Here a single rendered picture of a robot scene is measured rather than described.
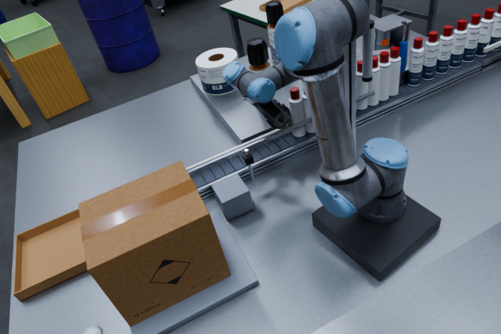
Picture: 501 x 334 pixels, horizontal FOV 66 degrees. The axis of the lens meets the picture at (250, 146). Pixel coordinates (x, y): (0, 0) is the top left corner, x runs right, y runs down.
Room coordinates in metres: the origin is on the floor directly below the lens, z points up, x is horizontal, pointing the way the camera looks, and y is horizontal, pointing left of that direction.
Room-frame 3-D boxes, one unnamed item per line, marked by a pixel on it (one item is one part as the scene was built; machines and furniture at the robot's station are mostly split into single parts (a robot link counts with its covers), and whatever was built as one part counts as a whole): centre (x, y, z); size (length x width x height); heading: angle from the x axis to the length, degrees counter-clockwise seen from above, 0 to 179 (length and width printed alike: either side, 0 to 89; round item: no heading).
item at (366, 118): (1.20, -0.26, 0.85); 1.65 x 0.11 x 0.05; 108
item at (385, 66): (1.29, -0.57, 0.98); 0.05 x 0.05 x 0.20
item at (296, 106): (1.18, -0.20, 0.98); 0.05 x 0.05 x 0.20
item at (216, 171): (1.20, -0.26, 0.86); 1.65 x 0.08 x 0.04; 108
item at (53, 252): (0.90, 0.68, 0.85); 0.30 x 0.26 x 0.04; 108
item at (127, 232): (0.72, 0.31, 0.99); 0.30 x 0.24 x 0.27; 108
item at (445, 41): (1.39, -0.87, 0.98); 0.05 x 0.05 x 0.20
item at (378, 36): (1.42, -0.64, 1.01); 0.14 x 0.13 x 0.26; 108
